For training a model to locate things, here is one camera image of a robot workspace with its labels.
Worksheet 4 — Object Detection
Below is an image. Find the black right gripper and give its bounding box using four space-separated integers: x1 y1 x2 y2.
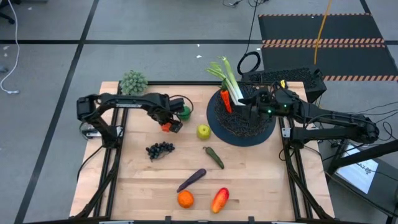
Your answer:
238 83 301 124

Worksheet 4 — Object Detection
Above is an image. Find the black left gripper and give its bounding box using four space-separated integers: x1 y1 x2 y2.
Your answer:
149 96 187 134

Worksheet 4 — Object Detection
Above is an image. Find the green bell pepper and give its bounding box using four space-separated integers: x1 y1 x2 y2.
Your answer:
178 105 193 121

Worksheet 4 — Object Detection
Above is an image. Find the orange carrot with green top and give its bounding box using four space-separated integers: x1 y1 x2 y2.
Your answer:
220 79 233 114

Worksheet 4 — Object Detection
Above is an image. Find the yellow-green apple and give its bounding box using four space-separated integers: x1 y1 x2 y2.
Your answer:
196 124 212 141

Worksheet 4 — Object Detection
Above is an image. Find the green and white leek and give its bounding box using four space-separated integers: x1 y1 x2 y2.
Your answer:
205 55 245 106

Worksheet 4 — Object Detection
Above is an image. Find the green pickle cucumber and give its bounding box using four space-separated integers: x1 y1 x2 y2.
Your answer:
203 146 225 170

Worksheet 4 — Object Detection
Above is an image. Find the long purple eggplant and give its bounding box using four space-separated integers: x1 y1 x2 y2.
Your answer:
176 168 207 194

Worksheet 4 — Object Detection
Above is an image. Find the orange citrus fruit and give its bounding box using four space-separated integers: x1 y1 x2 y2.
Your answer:
177 190 195 209

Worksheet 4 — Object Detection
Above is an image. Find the red and orange mango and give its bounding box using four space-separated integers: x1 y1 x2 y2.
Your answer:
211 187 230 214

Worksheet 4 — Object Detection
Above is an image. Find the dark purple grape bunch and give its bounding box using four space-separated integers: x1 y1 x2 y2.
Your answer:
145 141 175 162

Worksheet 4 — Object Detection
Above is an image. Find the black perforated computer case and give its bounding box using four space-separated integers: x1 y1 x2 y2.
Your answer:
241 67 327 103

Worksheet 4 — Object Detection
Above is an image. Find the black hazard-striped floor mat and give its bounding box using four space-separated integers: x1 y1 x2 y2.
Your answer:
257 12 398 82

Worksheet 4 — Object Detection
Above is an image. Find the white paper sheet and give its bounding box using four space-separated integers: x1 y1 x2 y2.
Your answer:
337 144 379 194

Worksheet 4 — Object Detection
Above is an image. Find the dark side cart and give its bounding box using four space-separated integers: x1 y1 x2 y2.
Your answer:
325 139 398 218

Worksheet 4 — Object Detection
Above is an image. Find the black chair base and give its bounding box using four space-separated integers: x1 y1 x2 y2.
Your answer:
0 0 16 25

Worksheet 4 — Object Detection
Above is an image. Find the dark woven wire basket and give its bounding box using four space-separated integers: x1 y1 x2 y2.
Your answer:
213 83 274 138

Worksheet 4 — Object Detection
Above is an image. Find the black coiled hanging cable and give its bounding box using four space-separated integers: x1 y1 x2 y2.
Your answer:
236 0 262 76

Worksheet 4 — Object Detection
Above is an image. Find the yellow hanging cable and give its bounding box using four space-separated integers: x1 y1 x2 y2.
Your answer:
313 0 333 65

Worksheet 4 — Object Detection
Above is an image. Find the white floor cable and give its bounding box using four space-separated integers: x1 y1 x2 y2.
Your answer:
0 0 21 95

